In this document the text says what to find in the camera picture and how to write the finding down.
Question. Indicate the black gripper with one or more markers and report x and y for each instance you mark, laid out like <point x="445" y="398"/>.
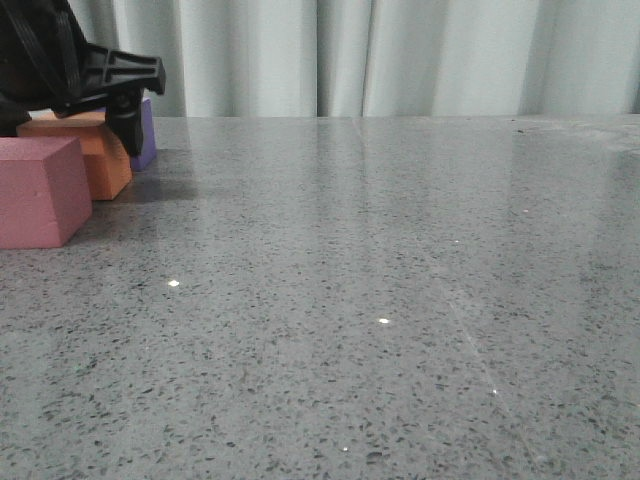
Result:
<point x="47" y="63"/>

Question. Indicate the orange foam cube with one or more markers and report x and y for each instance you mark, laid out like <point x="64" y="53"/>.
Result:
<point x="106" y="161"/>

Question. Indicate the pink foam cube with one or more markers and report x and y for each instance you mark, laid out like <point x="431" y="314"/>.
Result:
<point x="45" y="197"/>

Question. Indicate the purple foam cube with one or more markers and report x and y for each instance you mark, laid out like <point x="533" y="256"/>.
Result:
<point x="148" y="150"/>

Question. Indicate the pale green curtain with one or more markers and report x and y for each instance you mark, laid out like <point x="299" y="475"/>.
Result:
<point x="380" y="58"/>

